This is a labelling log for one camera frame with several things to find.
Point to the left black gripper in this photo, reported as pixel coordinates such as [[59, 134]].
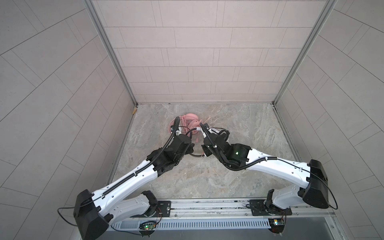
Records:
[[189, 149]]

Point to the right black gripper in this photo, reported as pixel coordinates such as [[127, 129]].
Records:
[[204, 147]]

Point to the pink cat-ear headphones with cable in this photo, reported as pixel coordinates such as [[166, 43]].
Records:
[[189, 122]]

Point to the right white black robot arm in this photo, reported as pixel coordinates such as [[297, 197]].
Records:
[[309, 181]]

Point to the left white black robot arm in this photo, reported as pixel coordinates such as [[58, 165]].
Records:
[[94, 212]]

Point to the white ventilation grille strip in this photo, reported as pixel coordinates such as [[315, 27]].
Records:
[[213, 224]]

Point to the left green circuit board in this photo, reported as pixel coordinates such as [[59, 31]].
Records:
[[147, 228]]

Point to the right circuit board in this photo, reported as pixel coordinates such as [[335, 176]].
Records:
[[277, 225]]

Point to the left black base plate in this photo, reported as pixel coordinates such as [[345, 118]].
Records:
[[163, 208]]

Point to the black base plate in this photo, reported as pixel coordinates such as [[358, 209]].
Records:
[[163, 208], [258, 208]]

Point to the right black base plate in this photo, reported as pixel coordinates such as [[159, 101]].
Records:
[[258, 208]]

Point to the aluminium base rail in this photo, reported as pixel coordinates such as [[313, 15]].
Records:
[[198, 209]]

